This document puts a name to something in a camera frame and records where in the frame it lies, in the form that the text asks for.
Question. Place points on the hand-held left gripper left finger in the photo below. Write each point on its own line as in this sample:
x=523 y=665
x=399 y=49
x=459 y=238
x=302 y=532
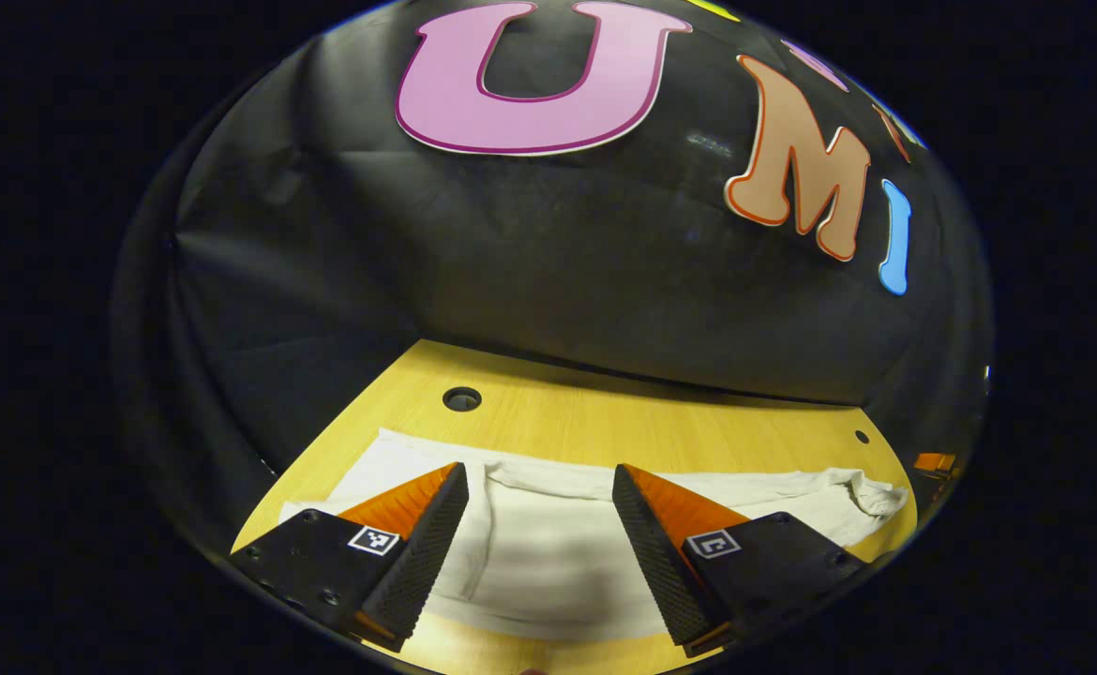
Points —
x=427 y=553

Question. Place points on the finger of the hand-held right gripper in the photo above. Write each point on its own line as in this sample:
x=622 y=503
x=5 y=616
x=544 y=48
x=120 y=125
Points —
x=935 y=462

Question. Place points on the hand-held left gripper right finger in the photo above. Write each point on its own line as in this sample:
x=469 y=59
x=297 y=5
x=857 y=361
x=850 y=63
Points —
x=661 y=562

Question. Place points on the white jeans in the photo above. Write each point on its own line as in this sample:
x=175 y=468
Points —
x=548 y=553

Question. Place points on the black backdrop cloth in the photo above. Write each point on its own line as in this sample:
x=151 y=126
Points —
x=511 y=253

